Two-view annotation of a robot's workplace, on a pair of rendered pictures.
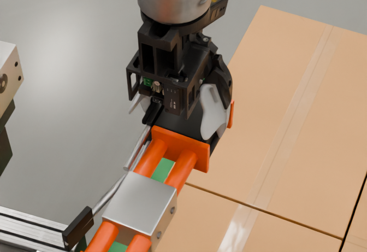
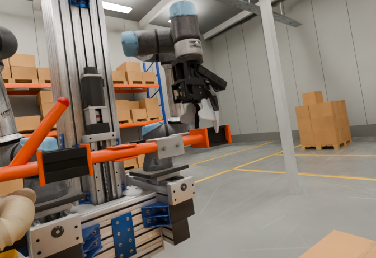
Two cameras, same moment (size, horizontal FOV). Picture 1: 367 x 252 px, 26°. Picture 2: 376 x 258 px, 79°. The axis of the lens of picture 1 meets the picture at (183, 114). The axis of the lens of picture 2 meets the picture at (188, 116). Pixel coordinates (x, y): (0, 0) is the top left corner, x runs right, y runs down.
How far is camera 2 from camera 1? 0.79 m
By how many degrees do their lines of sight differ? 59
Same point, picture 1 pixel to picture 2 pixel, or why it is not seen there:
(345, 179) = not seen: outside the picture
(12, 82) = (189, 191)
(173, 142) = (194, 132)
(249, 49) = (324, 243)
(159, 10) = (177, 51)
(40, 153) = not seen: outside the picture
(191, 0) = (186, 43)
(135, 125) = not seen: outside the picture
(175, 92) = (183, 85)
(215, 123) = (208, 116)
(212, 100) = (208, 106)
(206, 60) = (201, 81)
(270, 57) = (337, 247)
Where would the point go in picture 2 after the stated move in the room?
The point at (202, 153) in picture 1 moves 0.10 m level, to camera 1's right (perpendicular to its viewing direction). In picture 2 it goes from (203, 132) to (241, 128)
